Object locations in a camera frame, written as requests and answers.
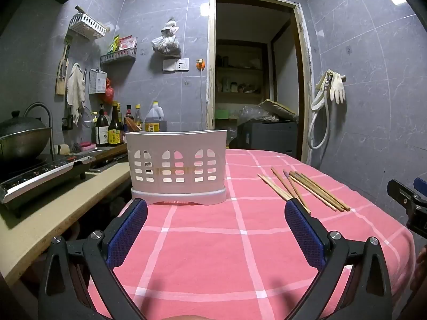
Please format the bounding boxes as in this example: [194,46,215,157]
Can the grey wall shelf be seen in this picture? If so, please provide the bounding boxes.
[100,47,138,65]

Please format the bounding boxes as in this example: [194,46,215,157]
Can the person's right hand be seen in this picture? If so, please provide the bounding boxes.
[411,245,427,291]

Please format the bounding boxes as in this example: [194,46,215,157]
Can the brown wooden board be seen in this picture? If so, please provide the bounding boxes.
[90,143,129,167]

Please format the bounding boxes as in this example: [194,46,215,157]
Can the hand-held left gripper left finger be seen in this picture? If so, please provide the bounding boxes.
[39,198,149,320]

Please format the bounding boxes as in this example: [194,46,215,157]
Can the red snack packet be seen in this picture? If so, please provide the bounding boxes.
[117,36,137,51]

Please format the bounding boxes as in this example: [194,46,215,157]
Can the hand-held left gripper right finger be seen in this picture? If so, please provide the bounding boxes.
[284,198,394,320]

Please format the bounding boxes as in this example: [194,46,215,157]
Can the black cabinet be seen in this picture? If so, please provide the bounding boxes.
[237,121,298,159]

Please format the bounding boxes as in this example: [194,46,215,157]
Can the metal faucet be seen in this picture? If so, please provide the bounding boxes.
[23,103,54,155]

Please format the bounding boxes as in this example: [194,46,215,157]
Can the white plastic utensil basket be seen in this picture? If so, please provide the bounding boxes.
[125,128,228,206]

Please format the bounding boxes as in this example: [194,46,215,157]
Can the red plastic bag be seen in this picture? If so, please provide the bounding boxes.
[102,78,114,105]

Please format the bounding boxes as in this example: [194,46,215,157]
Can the olive cushion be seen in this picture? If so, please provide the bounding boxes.
[258,99,298,121]

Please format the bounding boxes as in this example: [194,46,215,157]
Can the pile of wooden chopsticks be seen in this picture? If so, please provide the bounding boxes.
[258,167,351,214]

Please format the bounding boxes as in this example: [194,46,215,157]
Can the induction cooker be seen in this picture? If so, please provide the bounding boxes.
[0,155,93,209]

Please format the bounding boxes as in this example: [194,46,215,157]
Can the white wall basket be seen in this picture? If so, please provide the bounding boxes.
[68,6,107,39]

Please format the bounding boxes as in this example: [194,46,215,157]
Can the white hanging towel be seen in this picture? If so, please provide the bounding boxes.
[66,63,88,126]

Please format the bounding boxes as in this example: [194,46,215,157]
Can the wooden shelf unit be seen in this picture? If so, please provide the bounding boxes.
[215,39,269,105]

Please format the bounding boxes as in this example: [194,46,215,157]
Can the dark wok with lid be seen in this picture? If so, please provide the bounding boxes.
[0,111,50,161]

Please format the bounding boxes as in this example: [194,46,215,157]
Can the white wall switch panel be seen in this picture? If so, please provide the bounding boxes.
[162,58,189,73]

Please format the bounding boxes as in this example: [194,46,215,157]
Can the wooden door frame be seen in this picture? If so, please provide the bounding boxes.
[205,0,314,165]

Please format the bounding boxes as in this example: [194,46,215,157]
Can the hanging clear plastic bag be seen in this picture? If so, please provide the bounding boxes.
[151,18,182,57]

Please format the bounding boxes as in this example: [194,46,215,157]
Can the purple-banded chopstick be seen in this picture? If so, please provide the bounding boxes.
[282,169,307,209]

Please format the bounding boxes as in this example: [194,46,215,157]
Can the white hose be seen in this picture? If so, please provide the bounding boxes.
[307,69,334,149]

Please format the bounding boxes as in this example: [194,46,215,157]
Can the pink checked tablecloth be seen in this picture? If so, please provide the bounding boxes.
[87,149,416,320]

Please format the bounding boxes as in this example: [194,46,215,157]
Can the white rubber glove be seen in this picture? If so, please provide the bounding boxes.
[330,72,346,104]

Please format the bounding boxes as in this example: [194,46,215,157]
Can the hanging wooden brush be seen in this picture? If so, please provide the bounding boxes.
[55,35,72,95]

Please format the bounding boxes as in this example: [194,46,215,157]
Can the crumpled clear plastic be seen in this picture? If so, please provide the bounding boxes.
[238,105,279,124]

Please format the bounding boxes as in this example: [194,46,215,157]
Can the white wall cutlery holder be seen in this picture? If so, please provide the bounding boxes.
[88,68,108,94]

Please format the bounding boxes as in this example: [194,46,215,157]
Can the dark bottle with yellow label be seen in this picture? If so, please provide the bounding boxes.
[107,102,124,146]

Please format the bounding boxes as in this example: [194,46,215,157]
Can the large oil jug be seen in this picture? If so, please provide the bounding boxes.
[144,101,167,132]

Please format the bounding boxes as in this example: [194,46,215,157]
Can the yellow-capped sauce bottle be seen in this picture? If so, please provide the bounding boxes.
[133,104,144,130]

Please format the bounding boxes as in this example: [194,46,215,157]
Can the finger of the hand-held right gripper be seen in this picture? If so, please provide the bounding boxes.
[387,177,427,239]

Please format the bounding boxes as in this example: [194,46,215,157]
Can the dark bottle with white label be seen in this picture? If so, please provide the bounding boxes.
[94,104,110,146]

